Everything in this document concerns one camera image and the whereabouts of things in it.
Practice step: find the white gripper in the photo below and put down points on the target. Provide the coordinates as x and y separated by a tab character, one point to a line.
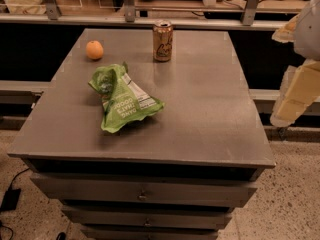
309	34

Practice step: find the green rice chip bag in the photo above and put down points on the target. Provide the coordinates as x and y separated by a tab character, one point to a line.
123	101

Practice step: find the gold soda can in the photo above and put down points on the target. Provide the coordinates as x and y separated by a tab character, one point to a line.
162	40

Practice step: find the grey drawer cabinet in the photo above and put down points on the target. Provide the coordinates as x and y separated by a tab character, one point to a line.
176	175

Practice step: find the orange fruit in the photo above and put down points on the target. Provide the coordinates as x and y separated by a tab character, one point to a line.
94	50

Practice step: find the black power adapter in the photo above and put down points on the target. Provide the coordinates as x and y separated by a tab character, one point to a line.
10	200

